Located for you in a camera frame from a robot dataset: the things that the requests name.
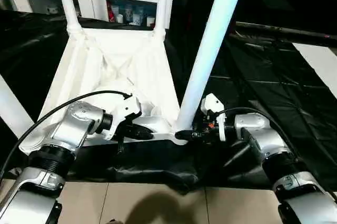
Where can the white plastic table top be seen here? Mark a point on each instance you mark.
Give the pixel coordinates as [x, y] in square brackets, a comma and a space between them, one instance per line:
[79, 63]

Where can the white plastic table leg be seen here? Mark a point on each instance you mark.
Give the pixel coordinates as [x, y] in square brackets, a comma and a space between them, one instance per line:
[161, 3]
[67, 0]
[10, 103]
[210, 37]

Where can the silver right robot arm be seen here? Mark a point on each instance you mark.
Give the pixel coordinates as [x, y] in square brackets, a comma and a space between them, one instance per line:
[263, 134]

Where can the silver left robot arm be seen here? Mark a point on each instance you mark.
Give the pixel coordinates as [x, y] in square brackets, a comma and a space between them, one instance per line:
[73, 121]

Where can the black plastic mat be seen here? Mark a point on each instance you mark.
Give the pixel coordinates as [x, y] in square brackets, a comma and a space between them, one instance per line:
[263, 90]

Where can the black flat screen television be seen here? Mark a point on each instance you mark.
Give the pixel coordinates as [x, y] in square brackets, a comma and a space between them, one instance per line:
[276, 30]

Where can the white cabinet with glass doors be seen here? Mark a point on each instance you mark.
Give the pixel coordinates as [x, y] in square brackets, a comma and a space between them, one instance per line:
[98, 0]

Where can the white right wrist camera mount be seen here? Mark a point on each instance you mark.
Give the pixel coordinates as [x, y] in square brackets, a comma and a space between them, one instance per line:
[213, 103]

